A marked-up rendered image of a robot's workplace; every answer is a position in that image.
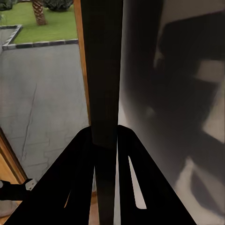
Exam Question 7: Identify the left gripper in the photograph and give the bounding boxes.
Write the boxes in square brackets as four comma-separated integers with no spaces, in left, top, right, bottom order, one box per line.
[13,179,31,201]

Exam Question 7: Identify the poster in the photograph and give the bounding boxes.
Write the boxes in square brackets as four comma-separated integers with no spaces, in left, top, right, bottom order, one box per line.
[80,0,123,225]

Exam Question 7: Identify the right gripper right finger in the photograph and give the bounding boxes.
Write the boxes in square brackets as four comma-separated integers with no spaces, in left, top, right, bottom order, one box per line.
[118,125,197,225]

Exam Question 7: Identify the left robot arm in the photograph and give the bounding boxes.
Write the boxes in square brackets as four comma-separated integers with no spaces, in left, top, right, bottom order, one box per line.
[0,179,38,201]

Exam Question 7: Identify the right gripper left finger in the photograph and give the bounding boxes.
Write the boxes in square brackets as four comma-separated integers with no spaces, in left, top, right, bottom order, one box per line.
[4,126,95,225]

